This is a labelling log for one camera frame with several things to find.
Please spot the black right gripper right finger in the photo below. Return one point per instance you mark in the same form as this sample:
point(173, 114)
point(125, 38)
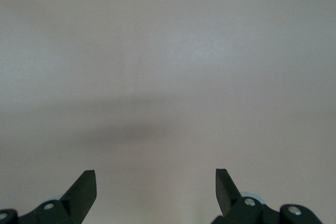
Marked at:
point(227, 197)

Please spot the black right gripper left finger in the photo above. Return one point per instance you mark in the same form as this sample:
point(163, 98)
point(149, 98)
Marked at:
point(78, 200)

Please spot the brown table cover mat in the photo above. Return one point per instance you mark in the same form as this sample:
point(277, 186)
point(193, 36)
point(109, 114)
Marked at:
point(157, 51)

